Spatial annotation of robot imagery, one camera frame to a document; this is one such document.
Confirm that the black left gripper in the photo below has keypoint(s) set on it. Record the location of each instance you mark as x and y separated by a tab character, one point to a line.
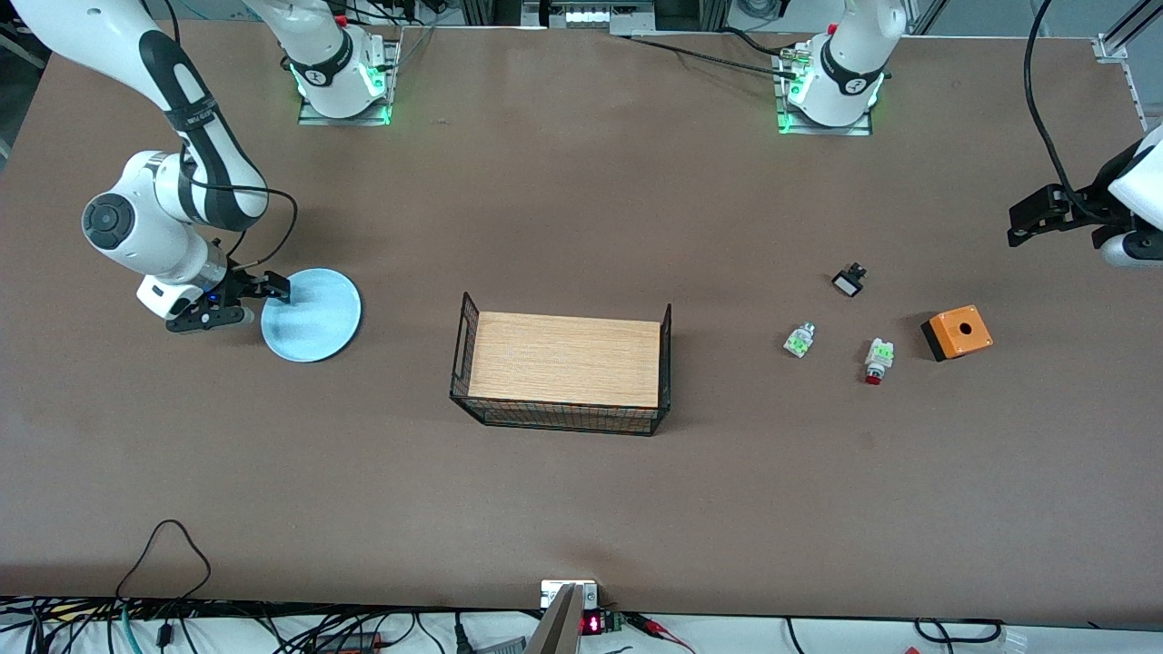
1082	208

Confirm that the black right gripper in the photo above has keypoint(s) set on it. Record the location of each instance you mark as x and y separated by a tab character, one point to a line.
243	284

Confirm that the light blue plate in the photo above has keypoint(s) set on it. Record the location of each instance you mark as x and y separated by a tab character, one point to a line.
313	322

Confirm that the red push button switch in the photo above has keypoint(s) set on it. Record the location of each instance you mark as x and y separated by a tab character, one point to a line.
879	356

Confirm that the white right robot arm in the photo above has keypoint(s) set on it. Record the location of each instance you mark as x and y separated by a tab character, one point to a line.
91	27

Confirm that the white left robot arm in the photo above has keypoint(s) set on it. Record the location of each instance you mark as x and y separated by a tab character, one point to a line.
849	54

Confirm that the wooden board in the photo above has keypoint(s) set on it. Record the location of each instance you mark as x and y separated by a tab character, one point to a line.
563	359

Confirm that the black power adapter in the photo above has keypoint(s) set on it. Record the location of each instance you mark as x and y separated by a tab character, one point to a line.
350	643

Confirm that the grey metal bar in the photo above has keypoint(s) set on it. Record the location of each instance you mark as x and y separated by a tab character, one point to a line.
559	627

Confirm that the small red digit display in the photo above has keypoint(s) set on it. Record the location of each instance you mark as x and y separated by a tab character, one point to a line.
592	624

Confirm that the red clip lead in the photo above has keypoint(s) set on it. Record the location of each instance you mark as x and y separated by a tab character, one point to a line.
659	627

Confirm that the perforated metal rail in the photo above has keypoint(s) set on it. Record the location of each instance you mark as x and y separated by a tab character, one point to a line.
1136	100

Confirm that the orange button enclosure box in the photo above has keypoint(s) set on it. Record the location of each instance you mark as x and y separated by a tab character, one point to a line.
963	334

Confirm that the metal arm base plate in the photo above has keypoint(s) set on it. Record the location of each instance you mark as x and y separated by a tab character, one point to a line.
313	118
859	131

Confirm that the aluminium frame profile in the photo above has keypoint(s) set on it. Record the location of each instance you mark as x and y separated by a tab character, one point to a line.
1113	45

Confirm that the black square white-faced switch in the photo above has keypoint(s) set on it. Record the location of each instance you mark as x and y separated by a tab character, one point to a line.
849	283

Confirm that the green push button switch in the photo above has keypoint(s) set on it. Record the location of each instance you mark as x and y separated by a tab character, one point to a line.
799	342

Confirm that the silver metal bracket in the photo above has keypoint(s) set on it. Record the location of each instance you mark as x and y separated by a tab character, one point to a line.
550	595

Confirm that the metal frame with white light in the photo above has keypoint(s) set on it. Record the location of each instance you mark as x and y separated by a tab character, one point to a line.
591	16

